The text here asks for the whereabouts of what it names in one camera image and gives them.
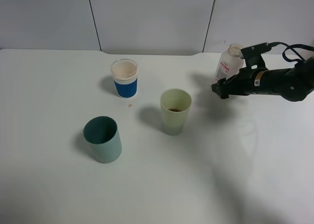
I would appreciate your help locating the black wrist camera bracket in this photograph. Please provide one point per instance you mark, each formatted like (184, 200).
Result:
(252, 55)

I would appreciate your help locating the light green plastic cup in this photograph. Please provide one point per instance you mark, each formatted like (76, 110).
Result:
(175, 105)

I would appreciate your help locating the teal plastic cup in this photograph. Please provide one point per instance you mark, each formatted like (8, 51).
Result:
(103, 136)

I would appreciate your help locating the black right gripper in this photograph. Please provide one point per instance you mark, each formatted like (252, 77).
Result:
(241, 84)

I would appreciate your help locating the plastic drink bottle brown liquid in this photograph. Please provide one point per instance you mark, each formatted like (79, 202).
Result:
(229, 63)

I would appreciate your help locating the clear cup blue sleeve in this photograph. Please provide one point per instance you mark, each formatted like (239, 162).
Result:
(124, 73)

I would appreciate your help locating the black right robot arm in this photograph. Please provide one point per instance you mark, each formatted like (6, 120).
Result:
(293, 84)

